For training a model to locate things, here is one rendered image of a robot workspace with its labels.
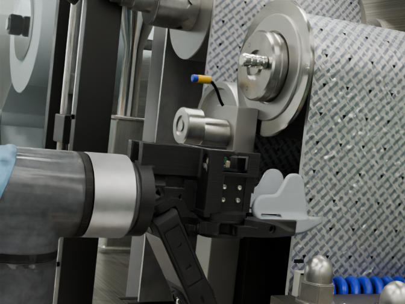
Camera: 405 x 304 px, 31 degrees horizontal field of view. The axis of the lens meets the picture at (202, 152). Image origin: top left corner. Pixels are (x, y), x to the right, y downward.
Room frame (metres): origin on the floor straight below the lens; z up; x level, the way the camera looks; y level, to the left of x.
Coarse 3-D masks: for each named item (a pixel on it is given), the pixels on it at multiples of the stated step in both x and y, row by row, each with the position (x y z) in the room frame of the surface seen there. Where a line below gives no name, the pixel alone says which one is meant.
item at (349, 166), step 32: (320, 128) 0.75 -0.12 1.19; (352, 128) 0.77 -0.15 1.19; (384, 128) 0.79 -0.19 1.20; (320, 160) 0.75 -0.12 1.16; (352, 160) 0.77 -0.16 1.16; (384, 160) 0.79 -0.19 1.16; (320, 192) 0.75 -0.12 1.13; (352, 192) 0.77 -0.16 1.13; (384, 192) 0.79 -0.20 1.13; (320, 224) 0.76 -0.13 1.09; (352, 224) 0.77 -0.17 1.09; (384, 224) 0.79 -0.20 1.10; (352, 256) 0.78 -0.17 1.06; (384, 256) 0.80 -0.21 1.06; (288, 288) 0.74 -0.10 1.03
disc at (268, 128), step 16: (288, 0) 0.78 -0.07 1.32; (256, 16) 0.83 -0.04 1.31; (288, 16) 0.77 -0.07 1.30; (304, 16) 0.75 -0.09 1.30; (304, 32) 0.74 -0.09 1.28; (304, 48) 0.74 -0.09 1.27; (304, 64) 0.74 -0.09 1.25; (304, 80) 0.73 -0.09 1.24; (240, 96) 0.84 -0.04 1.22; (304, 96) 0.73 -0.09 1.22; (288, 112) 0.75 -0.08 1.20; (256, 128) 0.81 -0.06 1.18; (272, 128) 0.78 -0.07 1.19
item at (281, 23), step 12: (264, 24) 0.81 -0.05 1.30; (276, 24) 0.79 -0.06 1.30; (288, 24) 0.77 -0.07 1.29; (288, 36) 0.76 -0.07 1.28; (300, 48) 0.74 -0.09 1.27; (300, 60) 0.74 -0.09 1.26; (288, 72) 0.76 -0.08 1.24; (288, 84) 0.75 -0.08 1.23; (288, 96) 0.75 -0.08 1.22; (264, 108) 0.79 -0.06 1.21; (276, 108) 0.77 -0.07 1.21; (264, 120) 0.79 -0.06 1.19; (300, 120) 0.79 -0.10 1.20
